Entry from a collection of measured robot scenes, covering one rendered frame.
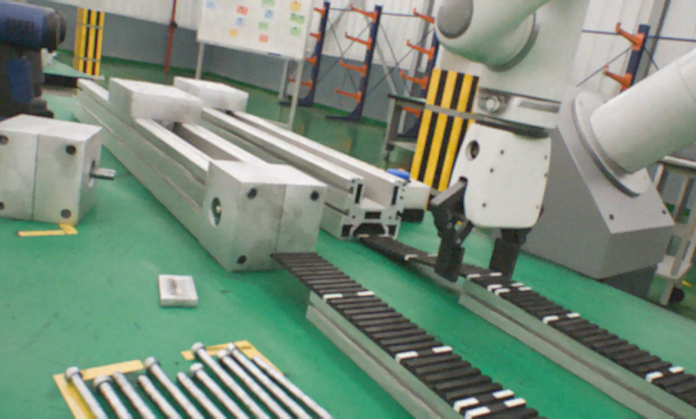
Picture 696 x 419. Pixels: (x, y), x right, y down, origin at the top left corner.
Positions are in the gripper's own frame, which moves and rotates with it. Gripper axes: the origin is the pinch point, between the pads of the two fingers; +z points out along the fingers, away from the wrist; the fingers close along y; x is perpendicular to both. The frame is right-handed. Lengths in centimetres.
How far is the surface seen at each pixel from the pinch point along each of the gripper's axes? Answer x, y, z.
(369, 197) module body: 23.8, 2.3, -0.8
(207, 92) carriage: 76, -4, -8
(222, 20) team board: 610, 205, -41
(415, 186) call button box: 27.5, 13.7, -1.9
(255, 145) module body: 50, -4, -2
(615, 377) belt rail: -18.9, -2.0, 2.2
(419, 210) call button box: 27.4, 15.7, 2.0
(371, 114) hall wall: 903, 648, 64
